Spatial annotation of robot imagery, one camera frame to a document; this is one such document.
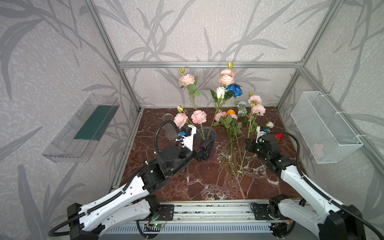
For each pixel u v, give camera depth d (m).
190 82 0.72
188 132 0.51
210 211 0.75
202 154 0.54
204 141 0.84
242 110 1.12
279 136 1.00
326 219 0.40
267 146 0.61
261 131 0.73
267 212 0.73
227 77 0.69
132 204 0.53
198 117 0.72
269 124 1.06
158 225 0.71
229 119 1.05
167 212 0.74
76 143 0.63
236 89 0.67
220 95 0.68
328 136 0.63
